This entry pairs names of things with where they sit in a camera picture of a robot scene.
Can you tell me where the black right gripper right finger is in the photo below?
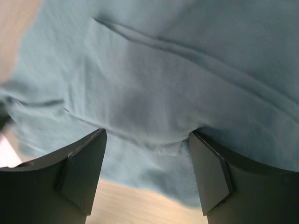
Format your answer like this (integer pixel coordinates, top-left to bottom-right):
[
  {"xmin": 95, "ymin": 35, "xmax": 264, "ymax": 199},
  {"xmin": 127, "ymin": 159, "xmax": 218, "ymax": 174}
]
[{"xmin": 189, "ymin": 132, "xmax": 299, "ymax": 224}]

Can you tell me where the grey-blue t shirt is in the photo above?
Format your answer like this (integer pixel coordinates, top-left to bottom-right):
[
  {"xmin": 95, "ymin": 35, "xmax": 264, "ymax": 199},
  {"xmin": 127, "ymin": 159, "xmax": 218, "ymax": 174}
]
[{"xmin": 0, "ymin": 0, "xmax": 299, "ymax": 207}]

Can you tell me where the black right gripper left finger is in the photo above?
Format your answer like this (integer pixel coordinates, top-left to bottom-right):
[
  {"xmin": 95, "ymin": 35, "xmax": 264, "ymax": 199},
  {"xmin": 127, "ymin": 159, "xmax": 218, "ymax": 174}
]
[{"xmin": 0, "ymin": 129, "xmax": 107, "ymax": 224}]

